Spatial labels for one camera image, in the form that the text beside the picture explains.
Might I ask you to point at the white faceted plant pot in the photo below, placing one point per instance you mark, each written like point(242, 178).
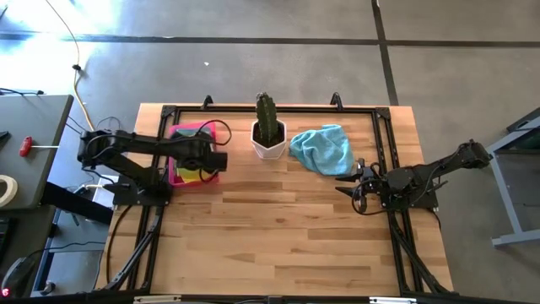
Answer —
point(270, 152)

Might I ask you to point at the light blue microfiber towel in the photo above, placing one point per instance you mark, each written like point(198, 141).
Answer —
point(325, 148)

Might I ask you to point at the pink plastic tray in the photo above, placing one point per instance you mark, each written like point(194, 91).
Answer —
point(173, 179)

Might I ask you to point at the grey metal table frame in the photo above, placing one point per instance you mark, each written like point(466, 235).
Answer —
point(504, 194)

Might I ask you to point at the beige tape roll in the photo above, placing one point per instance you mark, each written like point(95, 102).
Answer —
point(14, 190)

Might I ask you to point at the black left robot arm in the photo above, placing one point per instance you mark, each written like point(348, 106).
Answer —
point(139, 145)

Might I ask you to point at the black frame clamp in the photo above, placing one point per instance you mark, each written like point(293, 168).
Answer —
point(336, 102)
point(206, 103)

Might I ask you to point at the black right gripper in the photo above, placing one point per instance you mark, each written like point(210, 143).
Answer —
point(370, 186)

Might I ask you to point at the black crossbar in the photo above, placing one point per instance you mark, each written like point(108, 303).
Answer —
point(71, 202)

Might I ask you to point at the black aluminium table frame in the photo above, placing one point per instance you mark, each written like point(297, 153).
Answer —
point(295, 109)

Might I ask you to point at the yellow microfiber towel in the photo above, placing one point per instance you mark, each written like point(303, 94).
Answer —
point(190, 178)

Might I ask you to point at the black device with light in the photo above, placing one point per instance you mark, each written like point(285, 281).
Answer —
point(19, 274)

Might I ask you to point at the green cactus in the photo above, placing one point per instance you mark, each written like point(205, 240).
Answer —
point(266, 116)

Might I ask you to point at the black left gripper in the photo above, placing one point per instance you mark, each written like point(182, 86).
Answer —
point(196, 154)

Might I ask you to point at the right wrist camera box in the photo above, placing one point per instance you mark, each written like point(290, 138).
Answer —
point(361, 164)

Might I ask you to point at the silver metal bracket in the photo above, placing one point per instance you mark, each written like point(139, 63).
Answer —
point(156, 300)
point(392, 300)

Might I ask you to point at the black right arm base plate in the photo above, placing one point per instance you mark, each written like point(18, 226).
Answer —
point(428, 200)

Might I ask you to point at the white power box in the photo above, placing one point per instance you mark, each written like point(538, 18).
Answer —
point(101, 198)

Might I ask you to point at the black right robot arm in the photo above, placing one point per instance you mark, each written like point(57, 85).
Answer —
point(439, 166)

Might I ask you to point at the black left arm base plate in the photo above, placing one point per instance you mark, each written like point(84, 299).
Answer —
point(126, 198)

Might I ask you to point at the dark grey side table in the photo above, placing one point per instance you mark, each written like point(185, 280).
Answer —
point(38, 122)

